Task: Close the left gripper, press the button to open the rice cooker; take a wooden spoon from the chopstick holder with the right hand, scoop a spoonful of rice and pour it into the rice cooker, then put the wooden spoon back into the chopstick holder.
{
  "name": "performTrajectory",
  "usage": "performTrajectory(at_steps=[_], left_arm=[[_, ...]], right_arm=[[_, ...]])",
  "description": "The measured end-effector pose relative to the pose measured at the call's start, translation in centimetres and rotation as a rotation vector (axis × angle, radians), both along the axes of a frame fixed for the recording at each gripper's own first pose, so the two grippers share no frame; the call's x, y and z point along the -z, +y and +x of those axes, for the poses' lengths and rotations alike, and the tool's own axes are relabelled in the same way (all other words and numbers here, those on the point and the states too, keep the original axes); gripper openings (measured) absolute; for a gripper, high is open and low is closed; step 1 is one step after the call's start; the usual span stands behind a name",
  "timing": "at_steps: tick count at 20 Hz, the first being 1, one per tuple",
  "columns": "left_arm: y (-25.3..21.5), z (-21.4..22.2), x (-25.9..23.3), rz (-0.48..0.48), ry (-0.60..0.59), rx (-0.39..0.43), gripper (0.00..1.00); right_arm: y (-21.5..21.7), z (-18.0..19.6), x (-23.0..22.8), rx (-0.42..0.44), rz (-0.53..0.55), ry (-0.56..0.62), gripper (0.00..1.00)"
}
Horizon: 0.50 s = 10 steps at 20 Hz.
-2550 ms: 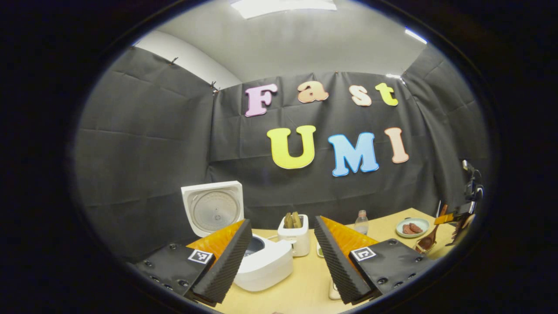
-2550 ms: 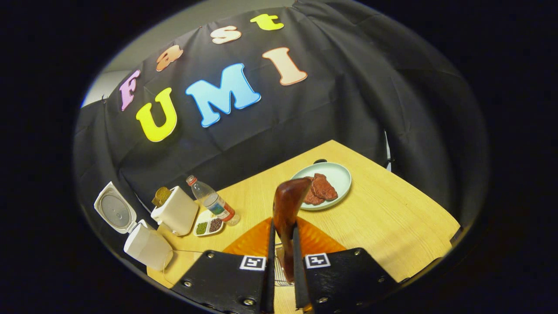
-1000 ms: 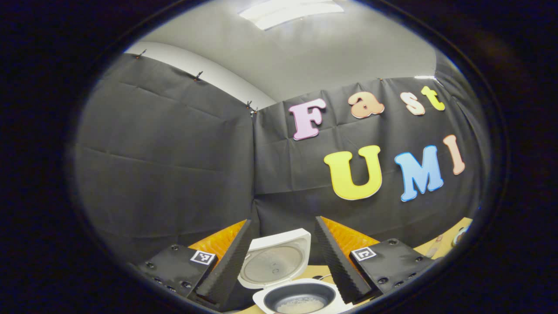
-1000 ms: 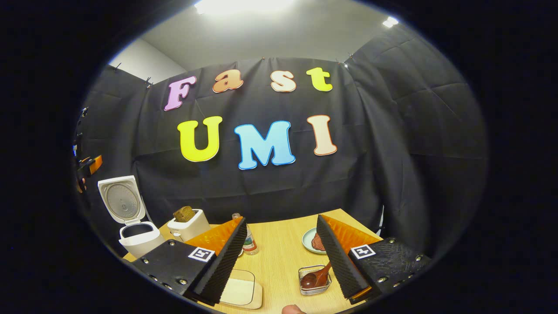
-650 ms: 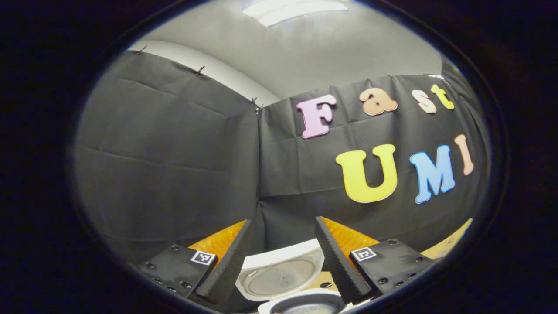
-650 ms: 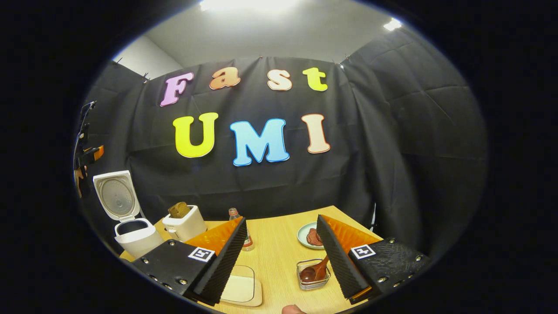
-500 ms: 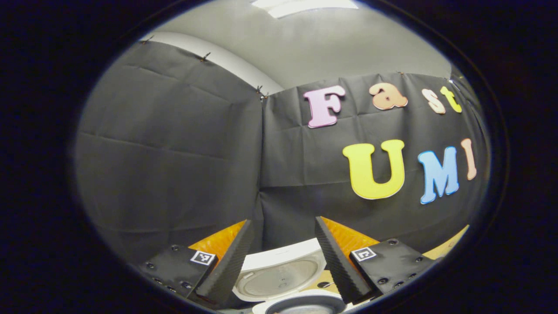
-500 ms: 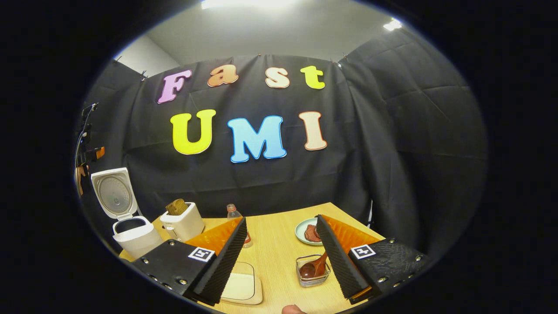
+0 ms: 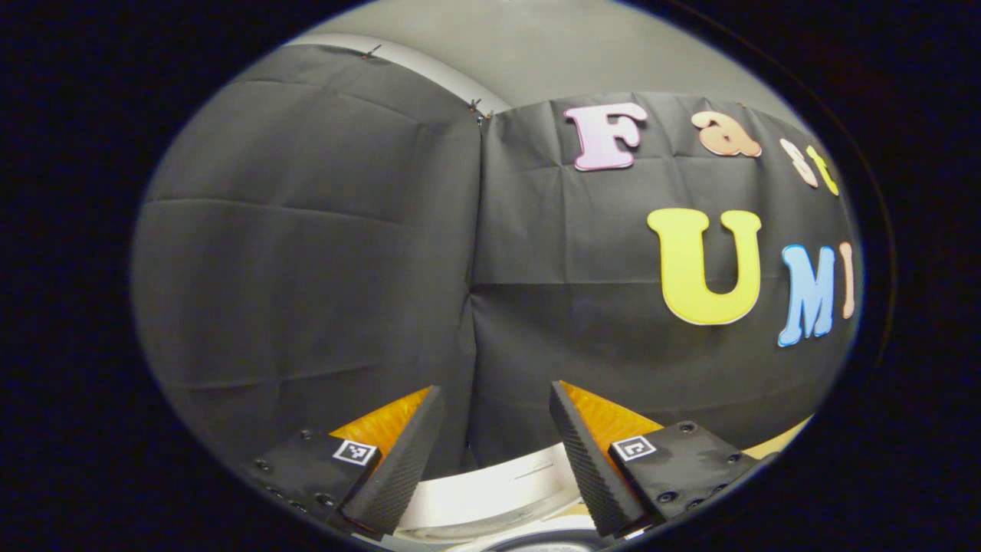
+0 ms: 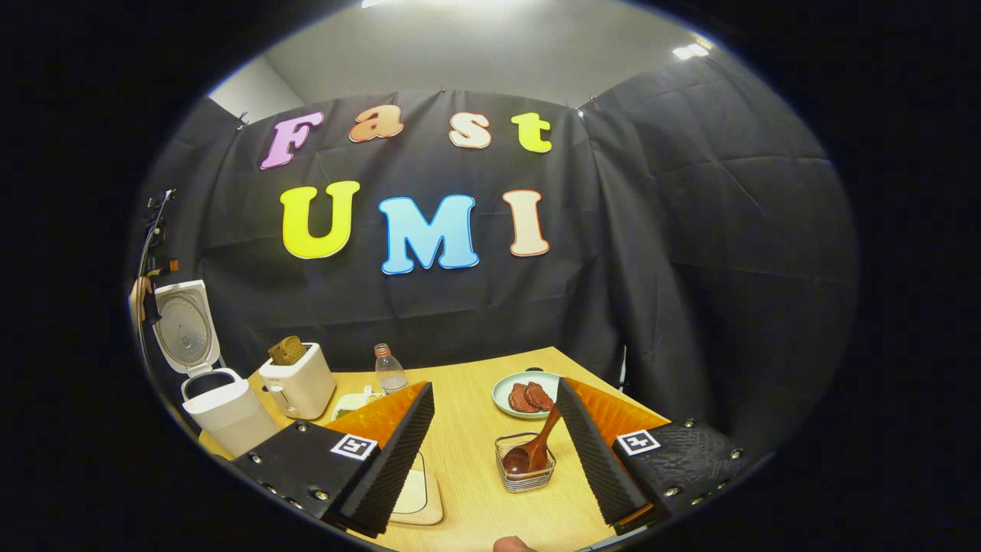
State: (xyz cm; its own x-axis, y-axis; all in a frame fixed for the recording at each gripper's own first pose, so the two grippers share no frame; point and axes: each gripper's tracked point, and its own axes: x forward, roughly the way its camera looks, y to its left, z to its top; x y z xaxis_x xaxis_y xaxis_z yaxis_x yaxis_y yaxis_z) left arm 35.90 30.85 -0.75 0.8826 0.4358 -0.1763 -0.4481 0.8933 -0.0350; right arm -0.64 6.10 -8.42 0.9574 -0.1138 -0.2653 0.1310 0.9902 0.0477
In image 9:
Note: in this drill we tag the black backdrop cloth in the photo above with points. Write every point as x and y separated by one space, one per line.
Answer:
306 268

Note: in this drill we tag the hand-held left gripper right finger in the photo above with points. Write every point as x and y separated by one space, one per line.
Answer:
590 468

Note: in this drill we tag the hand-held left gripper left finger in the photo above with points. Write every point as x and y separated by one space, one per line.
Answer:
395 468

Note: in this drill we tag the white rice cooker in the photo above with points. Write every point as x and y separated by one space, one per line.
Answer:
490 491

